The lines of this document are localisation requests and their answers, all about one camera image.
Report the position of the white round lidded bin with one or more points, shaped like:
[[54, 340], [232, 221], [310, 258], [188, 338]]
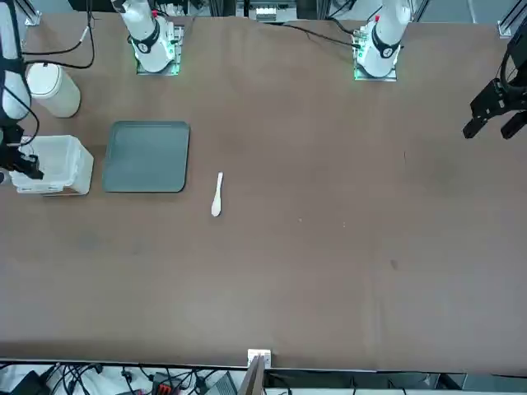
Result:
[[55, 92]]

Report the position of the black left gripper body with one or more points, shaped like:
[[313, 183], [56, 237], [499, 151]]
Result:
[[518, 74]]

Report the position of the black rectangular tray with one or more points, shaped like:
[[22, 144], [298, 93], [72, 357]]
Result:
[[146, 158]]

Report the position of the white power strip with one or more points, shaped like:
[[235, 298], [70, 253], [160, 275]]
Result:
[[265, 14]]

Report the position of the orange black tool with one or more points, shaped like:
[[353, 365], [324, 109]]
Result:
[[164, 387]]

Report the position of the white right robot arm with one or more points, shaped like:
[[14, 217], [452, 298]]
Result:
[[146, 37]]

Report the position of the ribbed dark power supply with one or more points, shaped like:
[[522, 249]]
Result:
[[223, 384]]

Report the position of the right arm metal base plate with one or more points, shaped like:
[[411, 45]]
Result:
[[178, 49]]

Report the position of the aluminium frame post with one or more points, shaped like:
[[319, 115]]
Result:
[[258, 372], [505, 24], [33, 14]]

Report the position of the white plastic container box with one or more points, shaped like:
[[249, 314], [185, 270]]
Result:
[[86, 173]]

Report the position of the small wooden spoon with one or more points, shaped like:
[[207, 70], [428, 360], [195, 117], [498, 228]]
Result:
[[217, 203]]

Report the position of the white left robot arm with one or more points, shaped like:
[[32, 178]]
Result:
[[385, 37]]

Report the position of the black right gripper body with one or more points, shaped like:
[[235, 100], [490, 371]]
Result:
[[11, 140]]

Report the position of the black floor adapter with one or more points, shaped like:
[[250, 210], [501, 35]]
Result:
[[24, 382]]

